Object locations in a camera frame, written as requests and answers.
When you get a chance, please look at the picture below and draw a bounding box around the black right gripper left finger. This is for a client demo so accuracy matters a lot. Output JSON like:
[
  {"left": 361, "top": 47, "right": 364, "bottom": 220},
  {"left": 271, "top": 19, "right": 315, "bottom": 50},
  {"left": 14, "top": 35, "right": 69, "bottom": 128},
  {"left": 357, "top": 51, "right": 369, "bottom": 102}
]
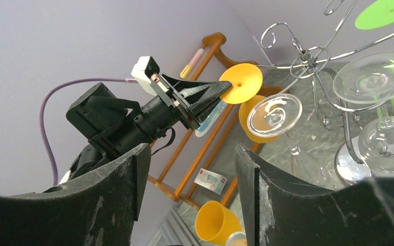
[{"left": 0, "top": 143, "right": 151, "bottom": 245}]

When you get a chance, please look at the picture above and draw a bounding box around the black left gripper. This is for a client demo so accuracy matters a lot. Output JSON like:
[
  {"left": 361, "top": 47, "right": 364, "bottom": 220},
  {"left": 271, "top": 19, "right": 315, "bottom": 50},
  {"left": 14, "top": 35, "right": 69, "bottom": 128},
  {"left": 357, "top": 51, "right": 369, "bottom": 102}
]
[{"left": 149, "top": 73, "right": 232, "bottom": 130}]

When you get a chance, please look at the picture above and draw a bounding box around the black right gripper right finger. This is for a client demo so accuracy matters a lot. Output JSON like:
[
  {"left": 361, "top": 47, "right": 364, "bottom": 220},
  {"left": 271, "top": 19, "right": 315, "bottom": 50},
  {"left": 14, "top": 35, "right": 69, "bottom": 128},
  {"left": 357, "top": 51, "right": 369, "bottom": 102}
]
[{"left": 234, "top": 145, "right": 394, "bottom": 245}]

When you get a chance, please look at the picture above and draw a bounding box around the orange goblet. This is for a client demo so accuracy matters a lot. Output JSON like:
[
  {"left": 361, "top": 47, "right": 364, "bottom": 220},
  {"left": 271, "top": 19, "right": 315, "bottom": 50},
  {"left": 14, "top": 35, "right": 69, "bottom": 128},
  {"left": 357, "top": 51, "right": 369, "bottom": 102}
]
[
  {"left": 219, "top": 63, "right": 284, "bottom": 144},
  {"left": 194, "top": 200, "right": 242, "bottom": 245}
]

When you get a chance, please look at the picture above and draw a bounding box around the clear champagne flute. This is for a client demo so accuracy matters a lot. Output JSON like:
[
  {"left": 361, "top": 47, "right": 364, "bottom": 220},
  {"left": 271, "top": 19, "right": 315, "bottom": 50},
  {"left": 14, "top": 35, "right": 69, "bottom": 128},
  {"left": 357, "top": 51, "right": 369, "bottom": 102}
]
[{"left": 247, "top": 93, "right": 337, "bottom": 190}]

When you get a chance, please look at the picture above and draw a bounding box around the orange goblet front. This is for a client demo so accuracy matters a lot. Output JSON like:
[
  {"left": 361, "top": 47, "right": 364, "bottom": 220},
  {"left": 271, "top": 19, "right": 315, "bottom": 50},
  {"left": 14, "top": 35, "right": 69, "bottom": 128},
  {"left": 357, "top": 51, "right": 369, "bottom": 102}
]
[{"left": 194, "top": 200, "right": 242, "bottom": 245}]

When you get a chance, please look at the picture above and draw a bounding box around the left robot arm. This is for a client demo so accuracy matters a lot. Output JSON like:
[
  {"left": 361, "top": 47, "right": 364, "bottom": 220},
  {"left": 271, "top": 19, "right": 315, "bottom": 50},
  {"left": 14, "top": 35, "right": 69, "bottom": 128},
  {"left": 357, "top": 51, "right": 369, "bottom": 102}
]
[{"left": 66, "top": 73, "right": 232, "bottom": 179}]

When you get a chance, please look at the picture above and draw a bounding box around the chrome wine glass rack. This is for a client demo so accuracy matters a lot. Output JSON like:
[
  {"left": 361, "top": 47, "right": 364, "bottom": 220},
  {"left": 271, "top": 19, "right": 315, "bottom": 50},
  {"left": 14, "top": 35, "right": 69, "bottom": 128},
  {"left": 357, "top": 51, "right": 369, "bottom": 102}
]
[{"left": 256, "top": 0, "right": 394, "bottom": 188}]

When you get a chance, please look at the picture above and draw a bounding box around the orange wooden dish rack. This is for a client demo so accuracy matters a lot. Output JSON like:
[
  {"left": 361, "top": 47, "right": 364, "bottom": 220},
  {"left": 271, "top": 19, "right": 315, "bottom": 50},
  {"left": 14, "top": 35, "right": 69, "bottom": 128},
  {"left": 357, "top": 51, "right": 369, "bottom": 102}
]
[{"left": 147, "top": 32, "right": 286, "bottom": 211}]

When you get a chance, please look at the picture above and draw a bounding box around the blue packaged tool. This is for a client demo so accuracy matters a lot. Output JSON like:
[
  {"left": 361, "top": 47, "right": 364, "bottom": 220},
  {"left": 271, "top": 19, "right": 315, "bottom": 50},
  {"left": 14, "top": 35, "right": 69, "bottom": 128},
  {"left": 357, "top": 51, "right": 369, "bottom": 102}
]
[{"left": 194, "top": 101, "right": 227, "bottom": 137}]

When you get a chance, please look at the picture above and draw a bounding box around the pink yellow marker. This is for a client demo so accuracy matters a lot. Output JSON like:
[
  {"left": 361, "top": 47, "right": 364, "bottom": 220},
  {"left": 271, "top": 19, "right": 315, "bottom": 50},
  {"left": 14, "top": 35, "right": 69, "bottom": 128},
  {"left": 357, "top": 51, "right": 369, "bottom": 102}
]
[{"left": 180, "top": 48, "right": 204, "bottom": 79}]

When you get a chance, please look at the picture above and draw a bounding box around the small white card box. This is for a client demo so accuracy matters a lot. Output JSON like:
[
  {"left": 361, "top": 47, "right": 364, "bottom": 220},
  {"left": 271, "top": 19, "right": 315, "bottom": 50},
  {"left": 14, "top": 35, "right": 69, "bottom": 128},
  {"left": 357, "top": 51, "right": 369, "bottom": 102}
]
[{"left": 194, "top": 168, "right": 227, "bottom": 195}]

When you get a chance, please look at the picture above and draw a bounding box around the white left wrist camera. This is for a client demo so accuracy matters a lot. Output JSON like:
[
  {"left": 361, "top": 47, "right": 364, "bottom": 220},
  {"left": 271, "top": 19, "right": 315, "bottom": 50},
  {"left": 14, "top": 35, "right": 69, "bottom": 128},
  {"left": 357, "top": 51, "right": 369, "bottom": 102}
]
[{"left": 130, "top": 56, "right": 161, "bottom": 97}]

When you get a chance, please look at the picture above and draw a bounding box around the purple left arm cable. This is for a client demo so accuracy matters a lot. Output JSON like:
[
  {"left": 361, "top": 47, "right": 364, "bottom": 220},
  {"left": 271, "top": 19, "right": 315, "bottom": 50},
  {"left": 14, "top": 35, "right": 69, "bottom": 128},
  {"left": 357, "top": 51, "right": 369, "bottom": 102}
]
[{"left": 40, "top": 78, "right": 139, "bottom": 186}]

